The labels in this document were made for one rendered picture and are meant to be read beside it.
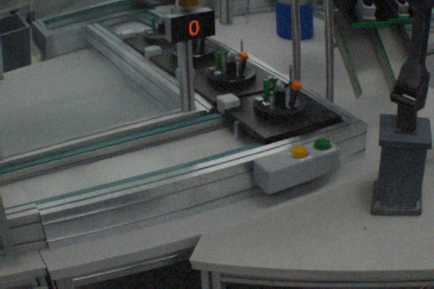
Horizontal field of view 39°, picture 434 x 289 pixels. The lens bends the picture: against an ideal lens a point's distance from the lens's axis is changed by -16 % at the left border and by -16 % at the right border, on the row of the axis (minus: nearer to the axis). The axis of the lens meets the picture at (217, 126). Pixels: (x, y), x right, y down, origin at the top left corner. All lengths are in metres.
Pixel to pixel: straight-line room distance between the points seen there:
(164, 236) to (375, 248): 0.48
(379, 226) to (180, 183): 0.47
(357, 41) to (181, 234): 0.79
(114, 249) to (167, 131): 0.44
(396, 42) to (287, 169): 0.66
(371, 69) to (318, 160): 0.42
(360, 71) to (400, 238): 0.61
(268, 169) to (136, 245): 0.34
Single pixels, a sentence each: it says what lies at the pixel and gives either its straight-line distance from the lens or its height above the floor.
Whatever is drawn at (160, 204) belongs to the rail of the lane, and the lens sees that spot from 1.54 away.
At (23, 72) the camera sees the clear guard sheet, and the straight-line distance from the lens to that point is 1.66.
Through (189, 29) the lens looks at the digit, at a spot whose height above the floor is 1.20.
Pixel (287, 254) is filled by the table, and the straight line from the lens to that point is 1.45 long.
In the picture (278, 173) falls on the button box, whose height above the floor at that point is 0.95.
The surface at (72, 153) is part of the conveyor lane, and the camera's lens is 1.72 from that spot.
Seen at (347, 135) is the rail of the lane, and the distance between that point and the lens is 1.76.
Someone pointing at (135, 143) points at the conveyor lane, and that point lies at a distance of 1.77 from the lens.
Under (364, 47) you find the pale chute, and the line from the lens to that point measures 1.96.
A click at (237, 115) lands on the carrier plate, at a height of 0.97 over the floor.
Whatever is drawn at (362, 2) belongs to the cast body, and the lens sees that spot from 1.83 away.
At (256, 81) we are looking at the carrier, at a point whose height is 0.97.
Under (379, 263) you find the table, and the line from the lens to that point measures 1.42.
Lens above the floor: 1.71
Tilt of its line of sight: 25 degrees down
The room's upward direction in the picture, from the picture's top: 2 degrees counter-clockwise
